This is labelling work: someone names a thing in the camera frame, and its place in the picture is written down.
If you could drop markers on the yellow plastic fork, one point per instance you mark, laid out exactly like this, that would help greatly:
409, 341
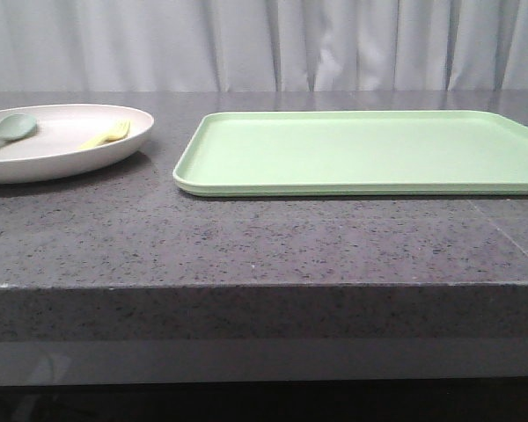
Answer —
116, 132

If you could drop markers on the cream round plate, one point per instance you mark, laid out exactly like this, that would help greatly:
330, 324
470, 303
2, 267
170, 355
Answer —
53, 150

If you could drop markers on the light green plastic tray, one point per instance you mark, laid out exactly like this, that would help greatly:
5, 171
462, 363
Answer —
441, 152

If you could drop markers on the sage green spoon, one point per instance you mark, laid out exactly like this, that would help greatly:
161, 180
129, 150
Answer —
16, 127

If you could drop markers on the grey pleated curtain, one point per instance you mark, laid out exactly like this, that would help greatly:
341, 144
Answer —
263, 45

